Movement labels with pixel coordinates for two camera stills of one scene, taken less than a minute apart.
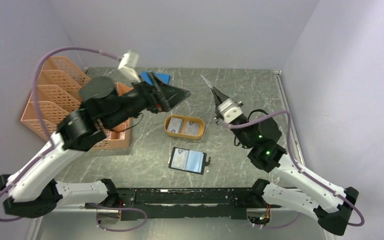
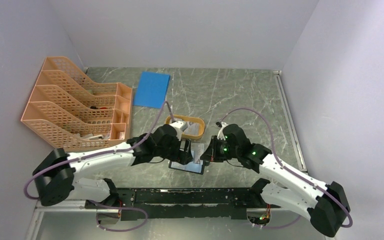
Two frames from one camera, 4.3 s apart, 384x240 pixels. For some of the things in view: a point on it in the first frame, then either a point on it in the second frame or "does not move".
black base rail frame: (185, 203) does not move
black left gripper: (163, 99) → (183, 156)
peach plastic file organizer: (60, 82) does not move
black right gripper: (219, 98) → (209, 154)
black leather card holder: (189, 160) does not move
